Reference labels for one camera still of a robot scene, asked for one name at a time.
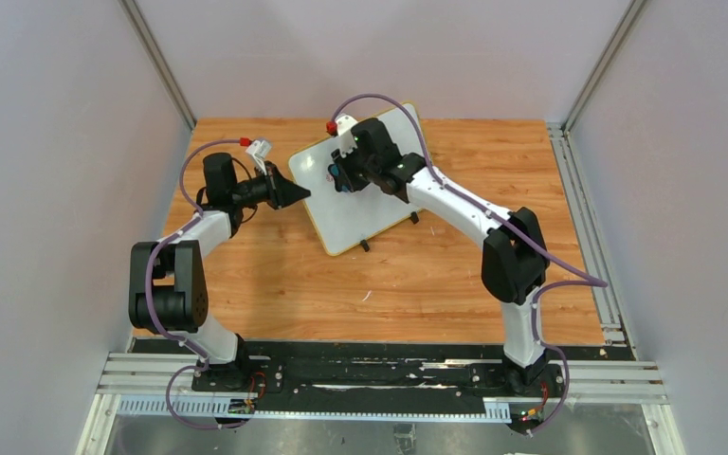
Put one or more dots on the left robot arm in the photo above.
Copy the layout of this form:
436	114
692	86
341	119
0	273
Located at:
168	293

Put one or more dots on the aluminium front rail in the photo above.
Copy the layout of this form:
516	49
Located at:
157	384

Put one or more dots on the blue whiteboard eraser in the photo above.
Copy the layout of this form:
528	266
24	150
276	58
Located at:
340	178

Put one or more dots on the right aluminium corner post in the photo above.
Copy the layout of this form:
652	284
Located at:
606	58

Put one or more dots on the yellow framed whiteboard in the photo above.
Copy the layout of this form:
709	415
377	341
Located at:
343	219

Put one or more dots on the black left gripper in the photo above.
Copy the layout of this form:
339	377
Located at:
273	188

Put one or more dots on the aluminium corner post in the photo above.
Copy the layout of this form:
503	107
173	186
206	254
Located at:
146	36
606	58

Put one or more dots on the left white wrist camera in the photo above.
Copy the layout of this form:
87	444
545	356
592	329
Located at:
258	150

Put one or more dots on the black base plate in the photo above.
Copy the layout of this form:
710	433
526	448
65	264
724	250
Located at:
382	378

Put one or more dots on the left aluminium corner post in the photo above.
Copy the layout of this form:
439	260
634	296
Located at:
146	36

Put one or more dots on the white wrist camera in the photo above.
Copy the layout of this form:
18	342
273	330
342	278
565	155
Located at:
258	150
340	131

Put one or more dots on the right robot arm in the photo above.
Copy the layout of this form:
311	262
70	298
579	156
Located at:
514	261

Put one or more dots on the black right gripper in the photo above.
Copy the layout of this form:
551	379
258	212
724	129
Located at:
345	174

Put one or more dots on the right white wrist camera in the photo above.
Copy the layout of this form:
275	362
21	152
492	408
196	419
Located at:
340	131

